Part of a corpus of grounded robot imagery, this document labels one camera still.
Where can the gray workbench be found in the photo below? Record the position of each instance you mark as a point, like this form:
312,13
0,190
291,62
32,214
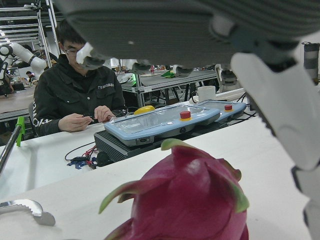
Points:
175,82

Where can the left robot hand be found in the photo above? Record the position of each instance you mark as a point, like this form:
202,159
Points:
162,30

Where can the metal serrated tongs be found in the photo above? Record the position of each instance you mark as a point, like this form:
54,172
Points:
40,215

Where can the pink dragon fruit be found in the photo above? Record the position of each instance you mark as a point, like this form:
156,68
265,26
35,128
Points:
187,195

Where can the white cup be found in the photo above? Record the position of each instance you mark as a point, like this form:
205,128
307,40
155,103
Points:
206,93

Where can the large blue-gray teach pendant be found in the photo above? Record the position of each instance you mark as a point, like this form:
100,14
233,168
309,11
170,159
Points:
150,127

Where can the small blue-gray teach pendant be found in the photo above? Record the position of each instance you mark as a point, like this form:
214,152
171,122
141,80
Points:
232,112

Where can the black ribbed electronics box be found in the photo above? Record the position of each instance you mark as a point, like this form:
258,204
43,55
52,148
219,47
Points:
112,147

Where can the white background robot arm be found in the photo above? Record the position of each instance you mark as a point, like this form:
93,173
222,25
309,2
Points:
27,56

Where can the metal rack frame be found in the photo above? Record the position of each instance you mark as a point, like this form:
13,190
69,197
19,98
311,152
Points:
25,22

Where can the yellow rounded object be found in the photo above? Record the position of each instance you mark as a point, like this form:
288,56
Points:
145,110

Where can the green background object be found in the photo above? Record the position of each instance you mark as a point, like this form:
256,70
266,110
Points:
167,74

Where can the person in black jacket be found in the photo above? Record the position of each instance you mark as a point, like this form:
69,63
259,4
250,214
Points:
75,100

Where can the green plastic clip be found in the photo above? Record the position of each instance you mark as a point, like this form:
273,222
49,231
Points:
20,130

